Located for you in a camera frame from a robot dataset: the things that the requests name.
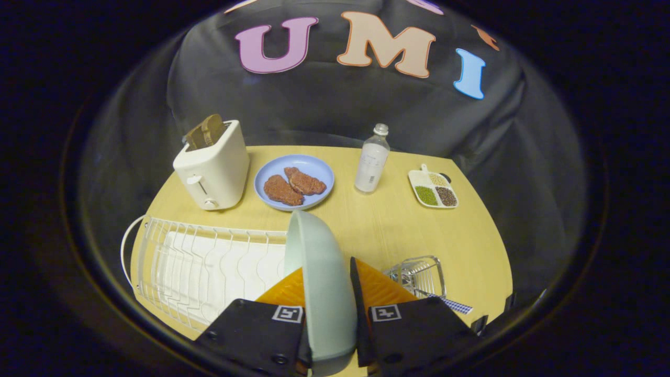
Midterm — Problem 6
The spoon with blue checkered handle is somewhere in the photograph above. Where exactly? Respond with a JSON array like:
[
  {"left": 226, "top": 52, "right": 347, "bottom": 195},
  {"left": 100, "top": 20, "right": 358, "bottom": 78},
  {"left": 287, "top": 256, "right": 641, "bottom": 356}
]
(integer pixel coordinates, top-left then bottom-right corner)
[{"left": 412, "top": 287, "right": 474, "bottom": 315}]

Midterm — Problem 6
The brown meat piece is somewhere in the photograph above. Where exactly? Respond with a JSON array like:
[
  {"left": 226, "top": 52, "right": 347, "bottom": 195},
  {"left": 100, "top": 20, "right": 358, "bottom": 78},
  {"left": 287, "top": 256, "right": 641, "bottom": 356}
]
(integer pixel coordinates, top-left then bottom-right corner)
[
  {"left": 284, "top": 167, "right": 327, "bottom": 196},
  {"left": 263, "top": 174, "right": 305, "bottom": 206}
]

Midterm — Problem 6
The metal wire basket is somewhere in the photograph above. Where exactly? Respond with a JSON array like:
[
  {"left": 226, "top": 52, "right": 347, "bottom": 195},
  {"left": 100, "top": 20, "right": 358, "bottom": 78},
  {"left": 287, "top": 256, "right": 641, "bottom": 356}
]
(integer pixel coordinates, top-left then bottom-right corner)
[{"left": 384, "top": 255, "right": 447, "bottom": 300}]

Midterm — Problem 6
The white toaster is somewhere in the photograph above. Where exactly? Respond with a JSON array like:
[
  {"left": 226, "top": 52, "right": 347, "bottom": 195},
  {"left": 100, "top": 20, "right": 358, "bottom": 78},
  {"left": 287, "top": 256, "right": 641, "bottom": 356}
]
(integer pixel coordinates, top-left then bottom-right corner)
[{"left": 173, "top": 119, "right": 251, "bottom": 212}]

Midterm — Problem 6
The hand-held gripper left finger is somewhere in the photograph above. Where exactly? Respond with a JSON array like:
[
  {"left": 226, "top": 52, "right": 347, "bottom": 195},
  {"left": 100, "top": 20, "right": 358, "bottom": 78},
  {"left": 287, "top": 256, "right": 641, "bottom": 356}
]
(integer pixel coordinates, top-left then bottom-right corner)
[{"left": 195, "top": 267, "right": 314, "bottom": 377}]

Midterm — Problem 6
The light blue plate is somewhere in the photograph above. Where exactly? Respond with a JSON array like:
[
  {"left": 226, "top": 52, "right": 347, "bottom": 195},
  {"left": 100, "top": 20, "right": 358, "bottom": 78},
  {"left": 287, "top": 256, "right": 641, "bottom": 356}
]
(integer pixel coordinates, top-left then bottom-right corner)
[{"left": 254, "top": 154, "right": 336, "bottom": 212}]

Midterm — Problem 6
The white wire dish rack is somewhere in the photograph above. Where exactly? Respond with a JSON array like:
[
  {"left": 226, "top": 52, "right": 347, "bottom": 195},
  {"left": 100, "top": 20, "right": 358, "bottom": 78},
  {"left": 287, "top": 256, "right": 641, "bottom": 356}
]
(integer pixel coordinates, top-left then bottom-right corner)
[{"left": 120, "top": 214, "right": 289, "bottom": 334}]

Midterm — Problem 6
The black backdrop cloth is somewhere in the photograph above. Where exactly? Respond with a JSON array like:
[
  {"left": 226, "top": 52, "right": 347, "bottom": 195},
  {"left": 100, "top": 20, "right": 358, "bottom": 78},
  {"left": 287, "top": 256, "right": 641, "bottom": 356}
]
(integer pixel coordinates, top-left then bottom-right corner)
[{"left": 79, "top": 0, "right": 589, "bottom": 315}]

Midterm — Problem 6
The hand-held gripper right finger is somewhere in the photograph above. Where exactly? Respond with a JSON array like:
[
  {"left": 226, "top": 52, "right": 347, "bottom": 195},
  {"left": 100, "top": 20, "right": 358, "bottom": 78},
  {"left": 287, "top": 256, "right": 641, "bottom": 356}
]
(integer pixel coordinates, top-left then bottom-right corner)
[{"left": 349, "top": 257, "right": 482, "bottom": 375}]

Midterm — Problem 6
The white divided grain dish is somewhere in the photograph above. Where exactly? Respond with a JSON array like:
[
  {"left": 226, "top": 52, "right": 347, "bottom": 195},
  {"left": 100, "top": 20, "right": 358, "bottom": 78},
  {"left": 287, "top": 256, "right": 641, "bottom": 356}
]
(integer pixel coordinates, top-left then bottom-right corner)
[{"left": 408, "top": 163, "right": 460, "bottom": 209}]

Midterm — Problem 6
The pale green plate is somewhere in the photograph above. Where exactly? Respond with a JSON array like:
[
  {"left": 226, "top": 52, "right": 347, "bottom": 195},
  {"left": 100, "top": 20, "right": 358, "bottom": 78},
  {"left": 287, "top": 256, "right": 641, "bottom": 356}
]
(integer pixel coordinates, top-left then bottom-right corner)
[{"left": 284, "top": 209, "right": 359, "bottom": 377}]

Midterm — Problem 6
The brown toast slice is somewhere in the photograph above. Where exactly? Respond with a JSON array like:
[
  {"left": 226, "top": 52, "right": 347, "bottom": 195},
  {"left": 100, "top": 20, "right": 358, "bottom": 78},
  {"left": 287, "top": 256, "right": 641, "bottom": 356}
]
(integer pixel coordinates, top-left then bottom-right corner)
[
  {"left": 201, "top": 114, "right": 227, "bottom": 147},
  {"left": 184, "top": 125, "right": 208, "bottom": 152}
]

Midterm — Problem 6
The clear plastic bottle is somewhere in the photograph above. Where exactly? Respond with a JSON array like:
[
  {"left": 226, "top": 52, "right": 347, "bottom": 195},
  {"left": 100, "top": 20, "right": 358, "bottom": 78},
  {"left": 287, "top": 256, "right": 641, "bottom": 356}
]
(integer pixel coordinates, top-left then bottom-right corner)
[{"left": 354, "top": 123, "right": 391, "bottom": 195}]

